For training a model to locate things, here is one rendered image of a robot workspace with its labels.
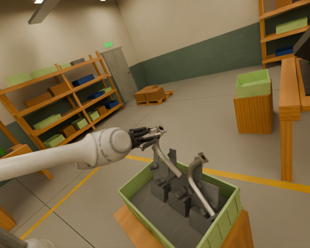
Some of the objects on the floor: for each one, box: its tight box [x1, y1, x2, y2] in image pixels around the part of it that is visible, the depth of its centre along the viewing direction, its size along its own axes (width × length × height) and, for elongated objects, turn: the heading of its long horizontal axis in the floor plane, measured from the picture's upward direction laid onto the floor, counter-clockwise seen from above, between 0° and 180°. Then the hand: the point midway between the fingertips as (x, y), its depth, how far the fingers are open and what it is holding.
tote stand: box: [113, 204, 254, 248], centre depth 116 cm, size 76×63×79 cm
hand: (156, 132), depth 86 cm, fingers closed on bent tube, 3 cm apart
